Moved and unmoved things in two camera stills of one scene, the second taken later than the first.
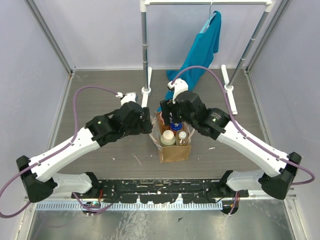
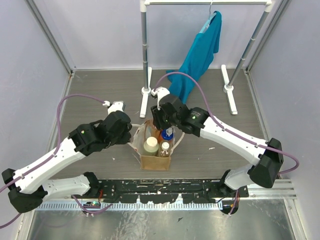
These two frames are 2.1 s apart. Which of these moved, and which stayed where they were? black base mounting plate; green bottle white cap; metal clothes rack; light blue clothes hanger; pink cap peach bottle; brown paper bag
Moved: green bottle white cap; brown paper bag; pink cap peach bottle
Stayed: black base mounting plate; metal clothes rack; light blue clothes hanger
